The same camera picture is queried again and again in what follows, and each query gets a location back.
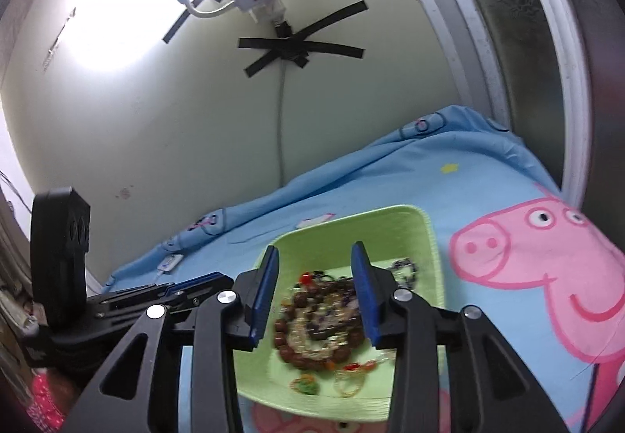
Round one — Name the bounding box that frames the black tape strip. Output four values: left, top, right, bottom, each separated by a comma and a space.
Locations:
162, 0, 226, 44

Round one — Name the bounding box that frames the green plastic tray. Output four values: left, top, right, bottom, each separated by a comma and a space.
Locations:
233, 205, 446, 422

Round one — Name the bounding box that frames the blue printed blanket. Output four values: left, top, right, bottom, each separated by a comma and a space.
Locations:
100, 105, 625, 433

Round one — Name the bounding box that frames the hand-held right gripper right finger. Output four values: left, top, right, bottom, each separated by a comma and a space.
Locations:
350, 241, 570, 433

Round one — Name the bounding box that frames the black tape cross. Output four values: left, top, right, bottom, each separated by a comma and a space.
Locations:
237, 0, 367, 78

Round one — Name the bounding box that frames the gold ring bracelet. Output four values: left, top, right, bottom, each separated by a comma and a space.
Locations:
334, 372, 367, 397

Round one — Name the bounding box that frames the pink patterned clothing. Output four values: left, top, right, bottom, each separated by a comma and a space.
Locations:
24, 373, 67, 433

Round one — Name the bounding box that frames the frosted glass window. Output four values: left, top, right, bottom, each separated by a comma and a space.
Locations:
375, 0, 595, 215

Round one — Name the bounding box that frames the grey wall cable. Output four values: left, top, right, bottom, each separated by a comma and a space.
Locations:
276, 62, 290, 191

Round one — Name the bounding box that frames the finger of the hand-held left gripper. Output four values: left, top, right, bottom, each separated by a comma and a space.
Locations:
88, 290, 221, 321
105, 271, 234, 305

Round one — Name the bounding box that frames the brown wooden bead bracelet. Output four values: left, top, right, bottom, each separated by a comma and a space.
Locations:
272, 284, 365, 372

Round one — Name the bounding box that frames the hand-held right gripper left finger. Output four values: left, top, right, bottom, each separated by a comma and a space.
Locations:
68, 245, 280, 433

